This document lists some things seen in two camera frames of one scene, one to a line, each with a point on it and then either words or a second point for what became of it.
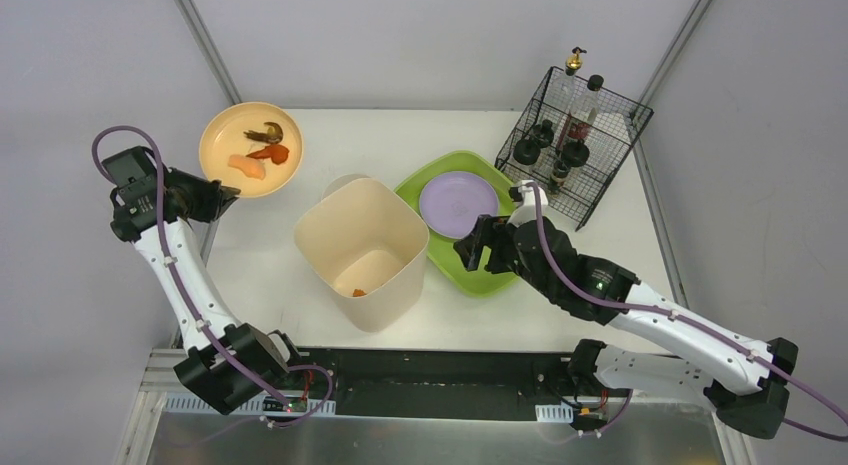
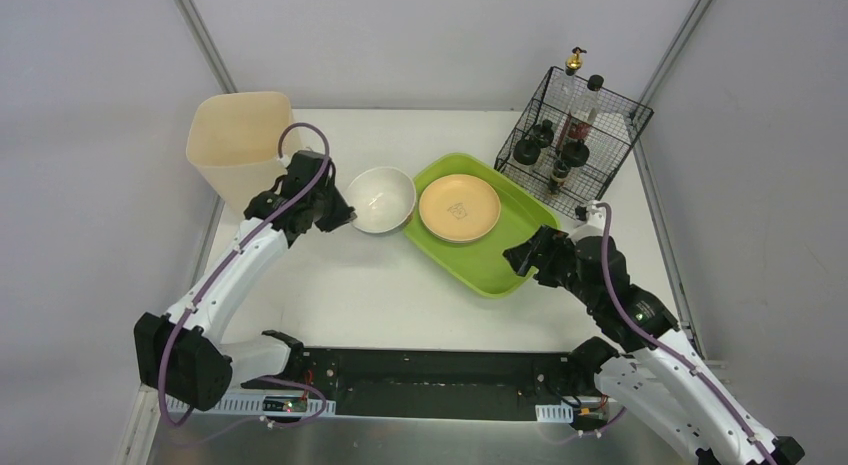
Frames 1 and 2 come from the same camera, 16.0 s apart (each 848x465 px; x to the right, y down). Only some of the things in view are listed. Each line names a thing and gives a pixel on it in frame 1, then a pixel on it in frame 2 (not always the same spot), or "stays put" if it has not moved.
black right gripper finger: x=470 y=247 → x=525 y=256
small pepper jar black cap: x=560 y=171 stays put
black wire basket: x=570 y=139 stays put
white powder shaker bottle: x=543 y=134 stays put
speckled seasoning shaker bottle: x=575 y=153 stays put
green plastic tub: x=442 y=252 stays put
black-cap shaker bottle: x=527 y=151 stays put
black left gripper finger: x=213 y=197 → x=338 y=212
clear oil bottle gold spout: x=565 y=88 stays put
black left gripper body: x=201 y=197 → x=328 y=206
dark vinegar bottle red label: x=586 y=114 stays put
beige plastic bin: x=369 y=238 → x=238 y=141
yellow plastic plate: x=224 y=136 → x=459 y=208
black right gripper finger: x=502 y=257 → x=549 y=236
